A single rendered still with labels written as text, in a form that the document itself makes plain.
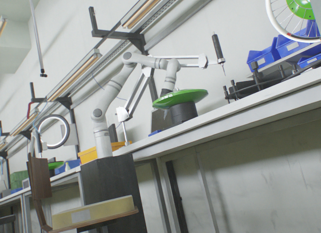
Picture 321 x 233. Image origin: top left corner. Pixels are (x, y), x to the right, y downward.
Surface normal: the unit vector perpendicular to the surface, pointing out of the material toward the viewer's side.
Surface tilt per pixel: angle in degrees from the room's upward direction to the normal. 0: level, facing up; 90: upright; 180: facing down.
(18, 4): 180
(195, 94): 156
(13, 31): 90
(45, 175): 90
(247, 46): 90
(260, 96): 90
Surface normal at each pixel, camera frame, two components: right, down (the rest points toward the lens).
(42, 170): 0.96, -0.25
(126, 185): 0.55, -0.30
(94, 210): 0.08, -0.24
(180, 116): -0.40, -0.12
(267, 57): -0.76, 0.20
